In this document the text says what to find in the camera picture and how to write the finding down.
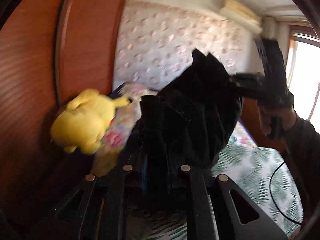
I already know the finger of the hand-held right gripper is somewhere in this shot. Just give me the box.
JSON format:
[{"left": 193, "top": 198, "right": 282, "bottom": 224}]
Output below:
[{"left": 228, "top": 72, "right": 266, "bottom": 98}]

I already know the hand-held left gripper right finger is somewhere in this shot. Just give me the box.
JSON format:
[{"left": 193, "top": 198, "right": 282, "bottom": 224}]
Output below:
[{"left": 168, "top": 152, "right": 288, "bottom": 240}]

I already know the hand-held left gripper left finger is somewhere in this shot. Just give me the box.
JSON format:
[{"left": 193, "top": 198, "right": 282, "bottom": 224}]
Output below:
[{"left": 54, "top": 142, "right": 147, "bottom": 240}]

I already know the black t-shirt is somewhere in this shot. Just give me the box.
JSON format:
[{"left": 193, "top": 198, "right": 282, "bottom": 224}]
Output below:
[{"left": 139, "top": 49, "right": 244, "bottom": 171}]

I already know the person's right forearm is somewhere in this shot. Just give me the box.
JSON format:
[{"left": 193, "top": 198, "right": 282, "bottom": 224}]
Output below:
[{"left": 281, "top": 116, "right": 320, "bottom": 163}]

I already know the person's right hand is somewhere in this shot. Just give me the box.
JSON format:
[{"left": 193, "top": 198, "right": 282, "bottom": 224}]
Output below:
[{"left": 258, "top": 104, "right": 298, "bottom": 141}]

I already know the wooden framed window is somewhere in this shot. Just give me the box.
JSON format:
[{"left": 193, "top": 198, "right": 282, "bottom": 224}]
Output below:
[{"left": 284, "top": 24, "right": 320, "bottom": 121}]

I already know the tied patterned window curtain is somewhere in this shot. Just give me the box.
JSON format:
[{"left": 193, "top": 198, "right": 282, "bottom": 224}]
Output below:
[{"left": 262, "top": 17, "right": 291, "bottom": 57}]

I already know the cream air conditioner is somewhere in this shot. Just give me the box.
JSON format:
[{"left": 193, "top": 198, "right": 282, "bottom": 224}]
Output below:
[{"left": 223, "top": 0, "right": 262, "bottom": 27}]

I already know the floral leaf print blanket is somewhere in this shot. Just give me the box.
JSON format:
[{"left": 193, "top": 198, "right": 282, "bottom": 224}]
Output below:
[{"left": 92, "top": 82, "right": 304, "bottom": 240}]

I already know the yellow plush toy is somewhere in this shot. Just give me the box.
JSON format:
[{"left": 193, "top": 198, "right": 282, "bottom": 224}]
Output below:
[{"left": 50, "top": 88, "right": 131, "bottom": 155}]

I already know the wooden slatted wardrobe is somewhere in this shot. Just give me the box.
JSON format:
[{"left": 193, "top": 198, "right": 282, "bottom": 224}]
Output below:
[{"left": 0, "top": 0, "right": 131, "bottom": 232}]

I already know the circle patterned wall curtain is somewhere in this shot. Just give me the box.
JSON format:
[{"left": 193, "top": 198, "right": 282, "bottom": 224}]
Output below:
[{"left": 113, "top": 1, "right": 261, "bottom": 93}]

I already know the black cable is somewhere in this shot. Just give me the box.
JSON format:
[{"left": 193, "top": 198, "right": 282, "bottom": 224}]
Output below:
[{"left": 269, "top": 159, "right": 305, "bottom": 226}]

